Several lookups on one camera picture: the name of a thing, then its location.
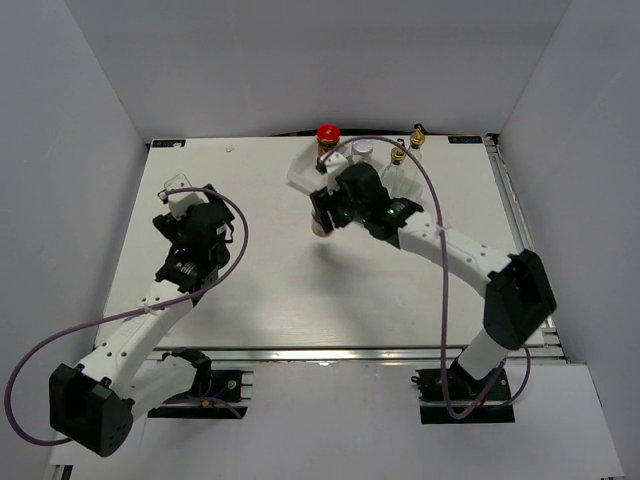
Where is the silver lid white shaker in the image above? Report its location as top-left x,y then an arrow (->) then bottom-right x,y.
350,139 -> 374,164

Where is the small white lid jar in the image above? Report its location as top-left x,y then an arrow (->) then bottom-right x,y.
311,210 -> 333,238

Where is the red lid chili jar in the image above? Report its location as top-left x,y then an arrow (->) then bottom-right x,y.
316,124 -> 341,158

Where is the clear glass bottle gold cap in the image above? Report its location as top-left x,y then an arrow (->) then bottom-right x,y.
409,123 -> 427,162

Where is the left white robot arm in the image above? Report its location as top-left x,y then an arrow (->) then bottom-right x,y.
49,178 -> 234,457

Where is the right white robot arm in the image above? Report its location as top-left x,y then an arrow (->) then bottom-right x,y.
310,163 -> 557,399

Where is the white three-compartment tray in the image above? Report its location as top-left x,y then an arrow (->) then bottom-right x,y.
287,140 -> 424,203

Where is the left blue table sticker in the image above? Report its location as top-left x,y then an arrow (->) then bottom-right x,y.
150,139 -> 186,148

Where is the blue table sticker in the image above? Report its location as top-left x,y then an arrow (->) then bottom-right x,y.
150,139 -> 186,148
447,135 -> 484,145

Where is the right blue table sticker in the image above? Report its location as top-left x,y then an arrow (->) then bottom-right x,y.
447,135 -> 484,145

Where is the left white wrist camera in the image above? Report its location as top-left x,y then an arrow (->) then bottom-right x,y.
158,173 -> 204,220

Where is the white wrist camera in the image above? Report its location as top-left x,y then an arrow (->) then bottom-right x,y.
316,151 -> 350,176
158,173 -> 204,220

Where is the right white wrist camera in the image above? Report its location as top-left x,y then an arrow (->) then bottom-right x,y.
316,151 -> 350,176

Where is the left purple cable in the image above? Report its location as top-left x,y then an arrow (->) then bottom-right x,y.
4,186 -> 250,446

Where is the purple cable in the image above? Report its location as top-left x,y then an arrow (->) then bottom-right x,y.
317,137 -> 531,420
4,186 -> 250,446

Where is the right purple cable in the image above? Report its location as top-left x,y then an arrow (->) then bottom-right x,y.
317,137 -> 531,420

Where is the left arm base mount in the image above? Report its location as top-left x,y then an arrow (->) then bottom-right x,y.
147,348 -> 253,420

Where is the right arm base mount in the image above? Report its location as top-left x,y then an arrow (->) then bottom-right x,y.
411,368 -> 516,425

